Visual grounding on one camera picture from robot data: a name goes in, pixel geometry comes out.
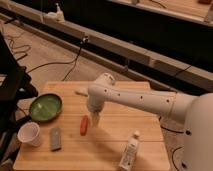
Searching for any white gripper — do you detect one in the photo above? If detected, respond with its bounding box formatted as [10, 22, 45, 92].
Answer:
[87, 95, 104, 127]

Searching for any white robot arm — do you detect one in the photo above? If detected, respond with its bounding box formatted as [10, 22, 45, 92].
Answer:
[87, 73, 213, 171]

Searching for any green ceramic bowl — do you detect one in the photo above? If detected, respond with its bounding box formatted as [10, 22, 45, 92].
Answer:
[29, 93, 62, 122]

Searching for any grey rectangular sponge block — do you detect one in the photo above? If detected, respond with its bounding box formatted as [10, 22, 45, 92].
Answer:
[50, 127, 61, 151]

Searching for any white squeeze bottle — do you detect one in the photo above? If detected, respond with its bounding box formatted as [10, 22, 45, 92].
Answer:
[118, 131, 140, 171]

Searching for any white paper cup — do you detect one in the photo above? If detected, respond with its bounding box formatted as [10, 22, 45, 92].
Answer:
[18, 122, 42, 147]

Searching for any white object on ledge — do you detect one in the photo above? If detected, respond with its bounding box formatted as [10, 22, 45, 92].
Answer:
[46, 4, 65, 22]

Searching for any black floor cable left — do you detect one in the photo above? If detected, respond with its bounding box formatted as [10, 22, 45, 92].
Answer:
[26, 35, 90, 82]

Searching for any black cable bundle right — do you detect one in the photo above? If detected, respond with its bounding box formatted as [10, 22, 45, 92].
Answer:
[158, 116, 184, 171]

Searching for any black chair frame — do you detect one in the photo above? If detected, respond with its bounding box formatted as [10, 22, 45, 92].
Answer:
[0, 32, 38, 161]

